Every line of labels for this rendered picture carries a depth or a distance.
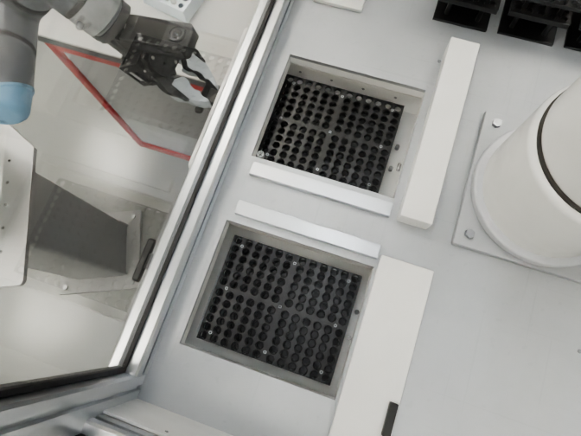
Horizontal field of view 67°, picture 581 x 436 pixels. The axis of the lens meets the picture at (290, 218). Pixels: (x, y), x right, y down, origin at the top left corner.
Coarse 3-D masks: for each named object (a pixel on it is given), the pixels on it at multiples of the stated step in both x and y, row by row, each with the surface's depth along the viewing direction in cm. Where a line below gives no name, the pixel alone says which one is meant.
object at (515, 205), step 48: (576, 96) 46; (480, 144) 70; (528, 144) 52; (576, 144) 44; (480, 192) 66; (528, 192) 54; (576, 192) 48; (480, 240) 66; (528, 240) 61; (576, 240) 54
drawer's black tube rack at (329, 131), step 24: (312, 96) 80; (336, 96) 80; (360, 96) 80; (288, 120) 79; (312, 120) 79; (336, 120) 78; (360, 120) 82; (384, 120) 82; (288, 144) 78; (312, 144) 77; (336, 144) 77; (360, 144) 77; (384, 144) 77; (312, 168) 76; (336, 168) 76; (360, 168) 76; (384, 168) 76
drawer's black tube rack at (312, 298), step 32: (256, 256) 76; (288, 256) 76; (256, 288) 72; (288, 288) 71; (320, 288) 71; (352, 288) 74; (224, 320) 70; (256, 320) 73; (288, 320) 70; (320, 320) 70; (256, 352) 72; (288, 352) 69; (320, 352) 69
